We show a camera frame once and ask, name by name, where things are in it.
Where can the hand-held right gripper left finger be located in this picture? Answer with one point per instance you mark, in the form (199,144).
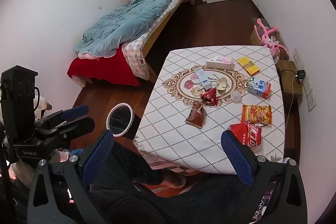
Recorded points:
(97,152)

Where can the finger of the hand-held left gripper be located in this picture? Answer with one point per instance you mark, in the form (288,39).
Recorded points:
(78,127)
(76,111)

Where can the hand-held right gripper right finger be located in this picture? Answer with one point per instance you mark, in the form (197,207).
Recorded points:
(237,158)

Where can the red snack bag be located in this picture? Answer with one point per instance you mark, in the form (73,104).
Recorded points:
(248,134)

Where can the black bin with white rim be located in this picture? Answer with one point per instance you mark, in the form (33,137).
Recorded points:
(120,119)

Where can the orange snack bag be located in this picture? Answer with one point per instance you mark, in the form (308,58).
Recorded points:
(257,115)

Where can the red blanket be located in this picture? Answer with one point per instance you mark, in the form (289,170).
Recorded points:
(105,66)

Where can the brown snack packet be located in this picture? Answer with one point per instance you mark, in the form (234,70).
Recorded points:
(195,116)

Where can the clear plastic cup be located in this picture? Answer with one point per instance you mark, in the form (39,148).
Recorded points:
(236,97)

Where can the pink slipper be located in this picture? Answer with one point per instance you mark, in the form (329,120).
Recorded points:
(174,179)

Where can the red triangular wrapper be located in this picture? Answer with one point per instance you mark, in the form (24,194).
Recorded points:
(209,96)

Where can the table with patterned tablecloth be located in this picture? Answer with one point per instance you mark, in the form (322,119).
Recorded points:
(170,140)

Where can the milk carton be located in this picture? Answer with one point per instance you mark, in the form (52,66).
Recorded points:
(259,87)

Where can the beige peel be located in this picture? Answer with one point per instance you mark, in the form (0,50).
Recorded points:
(222,84)

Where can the checked bed sheet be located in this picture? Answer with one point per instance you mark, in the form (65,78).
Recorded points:
(136,53)

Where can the white and blue box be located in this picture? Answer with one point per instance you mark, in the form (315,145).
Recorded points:
(202,78)

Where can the yellow box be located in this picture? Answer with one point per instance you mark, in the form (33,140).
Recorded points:
(248,66)

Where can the pink and white box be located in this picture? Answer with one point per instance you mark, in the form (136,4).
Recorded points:
(220,63)

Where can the wooden stool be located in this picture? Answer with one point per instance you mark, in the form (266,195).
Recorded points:
(288,74)

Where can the black charger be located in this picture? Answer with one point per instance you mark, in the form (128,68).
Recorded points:
(301,75)

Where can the blue duvet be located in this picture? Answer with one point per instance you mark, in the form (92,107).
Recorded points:
(131,16)

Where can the bed with blue duvet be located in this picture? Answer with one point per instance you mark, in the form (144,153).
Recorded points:
(160,29)

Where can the pink flexible toy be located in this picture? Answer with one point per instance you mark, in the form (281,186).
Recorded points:
(271,43)

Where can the white wall socket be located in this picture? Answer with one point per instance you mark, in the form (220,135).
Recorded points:
(307,86)
(311,102)
(298,58)

